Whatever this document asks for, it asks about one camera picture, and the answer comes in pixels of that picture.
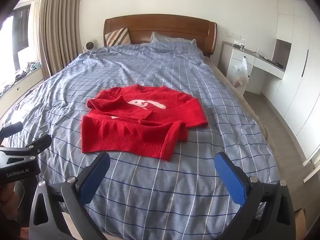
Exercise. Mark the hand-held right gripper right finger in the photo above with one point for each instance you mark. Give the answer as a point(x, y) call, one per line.
point(231, 180)

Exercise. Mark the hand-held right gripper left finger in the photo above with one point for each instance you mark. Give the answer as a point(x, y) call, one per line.
point(96, 177)

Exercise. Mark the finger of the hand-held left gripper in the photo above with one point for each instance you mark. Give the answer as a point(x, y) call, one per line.
point(37, 143)
point(11, 128)

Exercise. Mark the red knit sweater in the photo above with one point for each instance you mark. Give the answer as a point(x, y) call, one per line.
point(140, 135)

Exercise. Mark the pile of clothes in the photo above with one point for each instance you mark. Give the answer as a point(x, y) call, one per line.
point(25, 71)

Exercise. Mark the person's left hand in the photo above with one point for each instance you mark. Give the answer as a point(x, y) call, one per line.
point(7, 195)

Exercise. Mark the white window seat cabinet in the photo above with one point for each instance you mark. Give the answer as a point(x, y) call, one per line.
point(20, 90)

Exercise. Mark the beige mattress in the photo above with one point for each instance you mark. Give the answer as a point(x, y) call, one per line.
point(250, 110)

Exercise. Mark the brown cardboard box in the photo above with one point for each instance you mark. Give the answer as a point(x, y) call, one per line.
point(300, 218)

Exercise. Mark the window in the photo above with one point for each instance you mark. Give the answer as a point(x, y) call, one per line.
point(15, 35)

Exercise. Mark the clear plastic bag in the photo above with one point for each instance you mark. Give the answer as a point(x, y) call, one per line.
point(240, 75)

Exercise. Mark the white vanity desk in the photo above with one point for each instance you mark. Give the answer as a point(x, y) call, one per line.
point(260, 75)

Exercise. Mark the beige curtain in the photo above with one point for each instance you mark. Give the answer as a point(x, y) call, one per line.
point(60, 30)

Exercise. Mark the white round device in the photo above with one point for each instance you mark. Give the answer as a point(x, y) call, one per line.
point(88, 46)

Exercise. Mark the white wardrobe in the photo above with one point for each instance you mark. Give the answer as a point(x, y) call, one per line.
point(300, 80)

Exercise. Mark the blue plaid duvet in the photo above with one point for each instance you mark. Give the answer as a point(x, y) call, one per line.
point(150, 67)

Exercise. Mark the striped pillow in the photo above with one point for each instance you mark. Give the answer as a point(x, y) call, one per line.
point(117, 36)

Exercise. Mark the clear plastic bottle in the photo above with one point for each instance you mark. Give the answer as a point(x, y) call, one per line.
point(242, 44)

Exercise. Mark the grey-blue pillow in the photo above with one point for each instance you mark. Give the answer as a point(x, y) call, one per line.
point(165, 38)

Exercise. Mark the wooden headboard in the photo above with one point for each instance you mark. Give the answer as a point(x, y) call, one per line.
point(162, 27)

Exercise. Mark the white wall socket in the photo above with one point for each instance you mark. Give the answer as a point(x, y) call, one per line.
point(233, 35)

